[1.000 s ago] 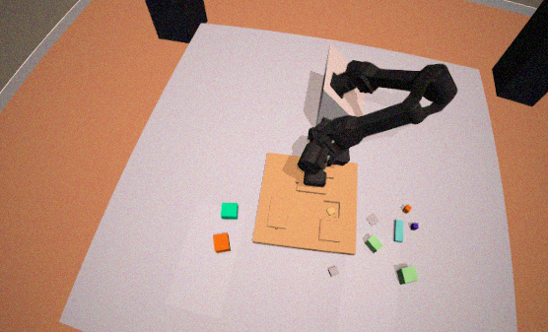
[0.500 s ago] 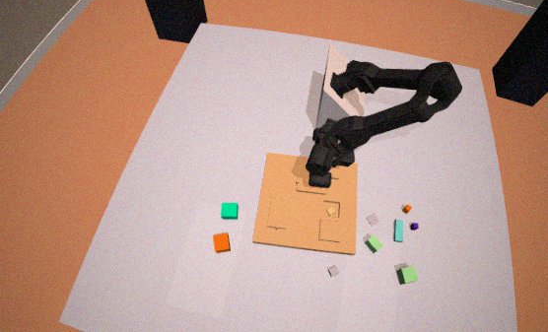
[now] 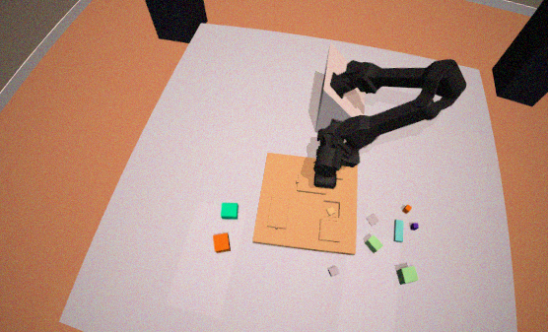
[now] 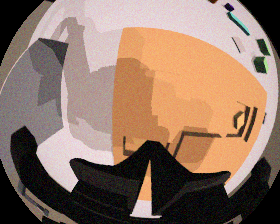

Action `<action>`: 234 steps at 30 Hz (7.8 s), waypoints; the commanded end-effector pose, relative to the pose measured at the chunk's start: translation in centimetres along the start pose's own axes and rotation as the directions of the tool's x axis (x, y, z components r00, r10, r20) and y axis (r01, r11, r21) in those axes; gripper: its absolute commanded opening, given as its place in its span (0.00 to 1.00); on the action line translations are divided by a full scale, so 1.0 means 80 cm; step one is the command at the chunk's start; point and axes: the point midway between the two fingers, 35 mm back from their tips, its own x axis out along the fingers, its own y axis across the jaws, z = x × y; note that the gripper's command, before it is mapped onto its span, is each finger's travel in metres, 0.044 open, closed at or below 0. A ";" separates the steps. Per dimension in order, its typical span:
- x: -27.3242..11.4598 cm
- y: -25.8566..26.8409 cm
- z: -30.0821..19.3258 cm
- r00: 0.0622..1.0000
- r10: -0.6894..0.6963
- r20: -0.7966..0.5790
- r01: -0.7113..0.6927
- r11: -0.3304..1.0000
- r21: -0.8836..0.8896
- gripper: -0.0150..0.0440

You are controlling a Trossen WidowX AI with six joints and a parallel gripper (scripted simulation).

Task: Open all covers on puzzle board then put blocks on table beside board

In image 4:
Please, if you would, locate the turquoise flat block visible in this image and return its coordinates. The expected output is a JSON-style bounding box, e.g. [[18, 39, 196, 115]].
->
[[228, 11, 250, 36]]

